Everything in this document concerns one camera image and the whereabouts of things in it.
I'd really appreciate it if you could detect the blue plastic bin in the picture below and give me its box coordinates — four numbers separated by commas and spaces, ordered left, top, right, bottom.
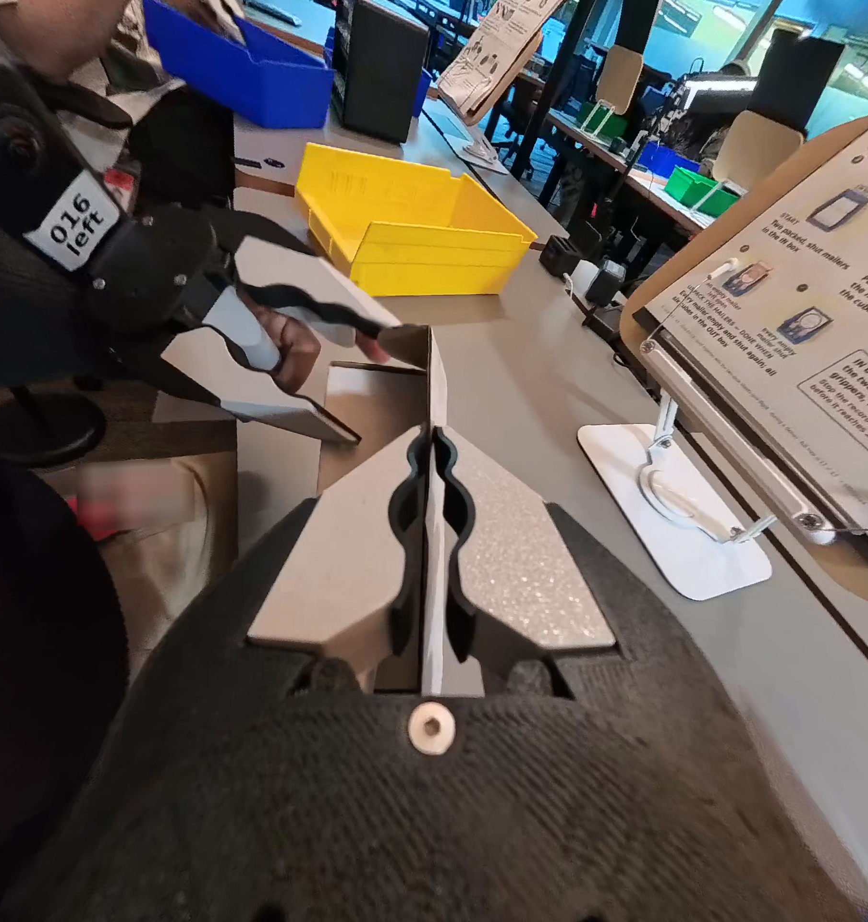
142, 0, 334, 131

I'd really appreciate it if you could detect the black monitor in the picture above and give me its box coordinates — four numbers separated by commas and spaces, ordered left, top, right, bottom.
751, 29, 847, 134

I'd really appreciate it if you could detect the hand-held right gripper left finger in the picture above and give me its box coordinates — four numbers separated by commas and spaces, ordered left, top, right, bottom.
246, 424, 432, 676

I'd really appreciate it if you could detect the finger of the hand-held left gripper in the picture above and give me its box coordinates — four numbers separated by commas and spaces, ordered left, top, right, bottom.
233, 236, 407, 347
160, 326, 364, 445

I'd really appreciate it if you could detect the yellow plastic bin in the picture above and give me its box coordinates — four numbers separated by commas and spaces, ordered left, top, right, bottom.
294, 142, 538, 298

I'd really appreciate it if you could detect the white instruction sheet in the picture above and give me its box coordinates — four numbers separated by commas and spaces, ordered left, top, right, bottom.
646, 115, 868, 537

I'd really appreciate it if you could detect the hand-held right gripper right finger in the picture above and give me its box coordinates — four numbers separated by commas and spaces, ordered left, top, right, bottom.
434, 425, 618, 665

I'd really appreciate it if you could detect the black charging dock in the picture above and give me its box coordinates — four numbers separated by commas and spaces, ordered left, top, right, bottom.
539, 234, 587, 279

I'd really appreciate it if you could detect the black slanted pole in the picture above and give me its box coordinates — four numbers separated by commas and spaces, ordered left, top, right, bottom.
509, 0, 600, 181

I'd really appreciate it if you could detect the person's dark sweater torso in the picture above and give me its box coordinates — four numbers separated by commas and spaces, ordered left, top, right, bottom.
0, 461, 131, 922

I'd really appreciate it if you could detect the green plastic bin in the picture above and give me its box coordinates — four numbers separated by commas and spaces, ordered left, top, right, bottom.
663, 167, 739, 217
576, 101, 628, 139

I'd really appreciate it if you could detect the black round floor base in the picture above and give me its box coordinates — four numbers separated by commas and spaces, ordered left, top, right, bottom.
0, 389, 108, 469

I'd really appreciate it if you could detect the black box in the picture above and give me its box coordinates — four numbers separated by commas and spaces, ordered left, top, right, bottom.
330, 0, 431, 145

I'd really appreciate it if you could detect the white cardboard mailer box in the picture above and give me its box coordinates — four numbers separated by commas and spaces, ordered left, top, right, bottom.
153, 324, 451, 696

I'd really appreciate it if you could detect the grey desk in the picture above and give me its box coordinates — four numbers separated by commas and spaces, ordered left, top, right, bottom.
153, 94, 868, 922

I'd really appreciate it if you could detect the small blue bin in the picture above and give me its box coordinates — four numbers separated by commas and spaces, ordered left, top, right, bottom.
637, 140, 683, 175

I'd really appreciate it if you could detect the beige instruction sheet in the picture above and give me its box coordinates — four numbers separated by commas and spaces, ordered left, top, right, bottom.
437, 0, 568, 156

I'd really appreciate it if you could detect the black power adapter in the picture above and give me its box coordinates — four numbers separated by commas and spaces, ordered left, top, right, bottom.
585, 259, 628, 305

